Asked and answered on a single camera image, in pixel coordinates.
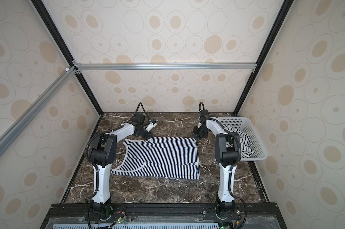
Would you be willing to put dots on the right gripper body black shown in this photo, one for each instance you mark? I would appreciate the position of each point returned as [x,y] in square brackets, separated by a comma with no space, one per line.
[199,133]

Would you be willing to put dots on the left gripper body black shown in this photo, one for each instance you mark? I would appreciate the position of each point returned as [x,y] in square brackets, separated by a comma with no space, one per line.
[145,134]

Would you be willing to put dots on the blue white striped tank top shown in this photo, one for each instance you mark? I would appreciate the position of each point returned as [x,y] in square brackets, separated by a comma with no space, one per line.
[168,157]

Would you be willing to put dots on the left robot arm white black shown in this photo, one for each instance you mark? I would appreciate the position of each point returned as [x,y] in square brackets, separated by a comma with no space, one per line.
[101,152]

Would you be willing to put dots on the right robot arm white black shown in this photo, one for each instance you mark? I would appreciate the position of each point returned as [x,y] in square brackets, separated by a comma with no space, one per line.
[227,153]

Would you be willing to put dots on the black white striped tank top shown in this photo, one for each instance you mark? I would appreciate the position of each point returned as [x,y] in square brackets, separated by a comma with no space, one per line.
[245,142]

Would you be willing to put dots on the white plastic laundry basket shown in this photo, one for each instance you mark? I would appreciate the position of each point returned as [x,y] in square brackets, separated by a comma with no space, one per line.
[245,125]

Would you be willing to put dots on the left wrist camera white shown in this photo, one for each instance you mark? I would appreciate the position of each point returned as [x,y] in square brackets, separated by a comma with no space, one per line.
[151,124]

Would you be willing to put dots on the horizontal aluminium back rail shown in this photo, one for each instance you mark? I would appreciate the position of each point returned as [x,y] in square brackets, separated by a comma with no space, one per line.
[174,66]

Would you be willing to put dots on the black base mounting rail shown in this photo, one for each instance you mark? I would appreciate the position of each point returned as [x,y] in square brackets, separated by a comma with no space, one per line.
[165,216]

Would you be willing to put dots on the diagonal aluminium left rail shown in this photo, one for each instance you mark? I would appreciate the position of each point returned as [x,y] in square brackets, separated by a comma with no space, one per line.
[19,125]

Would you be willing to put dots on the right black corner post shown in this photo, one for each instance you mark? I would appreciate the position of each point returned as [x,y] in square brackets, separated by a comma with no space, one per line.
[278,22]

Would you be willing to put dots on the black corner post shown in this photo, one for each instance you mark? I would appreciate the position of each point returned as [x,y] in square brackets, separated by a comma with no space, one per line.
[278,22]
[61,44]

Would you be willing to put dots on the left black corner post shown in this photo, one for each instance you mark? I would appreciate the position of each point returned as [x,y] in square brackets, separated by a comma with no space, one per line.
[61,44]

